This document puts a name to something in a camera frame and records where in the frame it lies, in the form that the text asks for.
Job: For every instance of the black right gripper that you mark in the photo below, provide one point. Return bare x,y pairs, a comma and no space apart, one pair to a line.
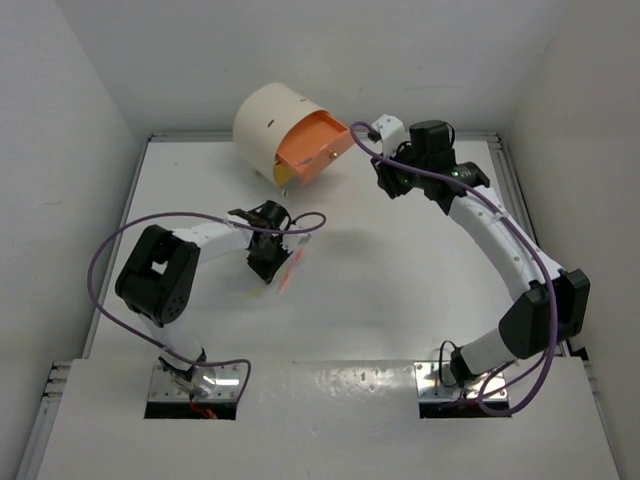
388,181

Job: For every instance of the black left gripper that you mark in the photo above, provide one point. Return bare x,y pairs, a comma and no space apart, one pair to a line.
267,271

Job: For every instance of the orange thin pen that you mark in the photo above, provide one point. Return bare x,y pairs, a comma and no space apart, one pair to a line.
289,271

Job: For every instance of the yellow thin pen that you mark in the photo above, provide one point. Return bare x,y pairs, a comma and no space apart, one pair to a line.
256,292

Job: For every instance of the white round drawer cabinet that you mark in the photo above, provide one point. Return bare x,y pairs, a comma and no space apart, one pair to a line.
275,127

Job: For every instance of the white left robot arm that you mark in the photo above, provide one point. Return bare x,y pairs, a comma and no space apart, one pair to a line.
157,278

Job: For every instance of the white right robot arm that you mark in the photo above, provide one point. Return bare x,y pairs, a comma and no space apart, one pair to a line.
549,302

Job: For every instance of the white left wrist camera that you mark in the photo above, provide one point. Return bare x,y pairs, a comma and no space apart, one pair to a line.
296,240

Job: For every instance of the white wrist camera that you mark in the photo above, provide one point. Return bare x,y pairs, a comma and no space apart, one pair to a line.
296,240
392,134

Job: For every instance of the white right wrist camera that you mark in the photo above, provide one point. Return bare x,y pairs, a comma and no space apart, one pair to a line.
392,134

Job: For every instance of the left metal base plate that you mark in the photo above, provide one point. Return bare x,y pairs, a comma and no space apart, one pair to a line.
215,384

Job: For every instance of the metal base plate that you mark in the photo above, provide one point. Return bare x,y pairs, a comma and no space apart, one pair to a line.
433,388
215,384

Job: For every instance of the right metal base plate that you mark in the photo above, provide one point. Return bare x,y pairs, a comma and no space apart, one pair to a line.
433,388

